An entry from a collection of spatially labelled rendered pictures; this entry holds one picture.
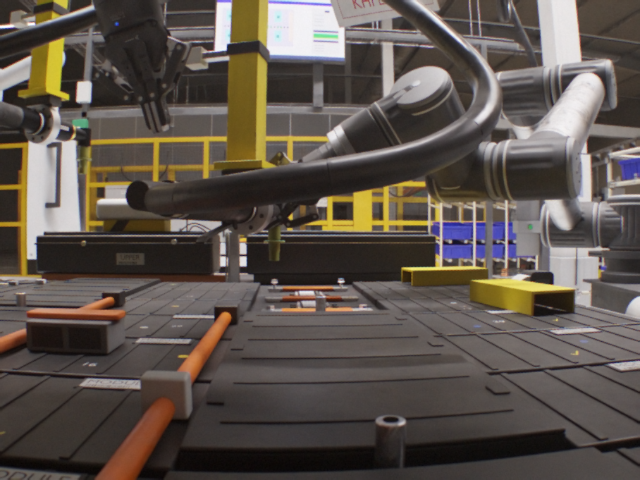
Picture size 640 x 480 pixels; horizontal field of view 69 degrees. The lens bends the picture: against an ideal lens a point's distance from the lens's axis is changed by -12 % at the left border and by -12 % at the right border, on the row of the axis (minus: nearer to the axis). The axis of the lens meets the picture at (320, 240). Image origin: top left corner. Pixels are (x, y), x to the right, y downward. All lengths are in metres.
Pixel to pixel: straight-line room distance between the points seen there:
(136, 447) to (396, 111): 0.70
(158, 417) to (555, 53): 4.72
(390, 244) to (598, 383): 0.85
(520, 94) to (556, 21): 3.39
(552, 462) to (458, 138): 0.28
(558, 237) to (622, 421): 2.00
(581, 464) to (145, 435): 0.18
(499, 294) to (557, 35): 4.29
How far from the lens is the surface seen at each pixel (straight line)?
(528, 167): 0.89
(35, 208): 3.51
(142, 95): 0.63
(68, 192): 3.51
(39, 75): 1.21
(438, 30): 0.64
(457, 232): 6.79
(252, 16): 0.89
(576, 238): 2.28
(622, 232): 2.24
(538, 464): 0.23
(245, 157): 0.82
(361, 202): 10.56
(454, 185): 0.93
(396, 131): 0.83
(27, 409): 0.33
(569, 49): 4.92
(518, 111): 1.62
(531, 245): 3.67
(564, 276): 4.52
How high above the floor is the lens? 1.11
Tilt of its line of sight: 1 degrees down
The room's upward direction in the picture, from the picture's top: straight up
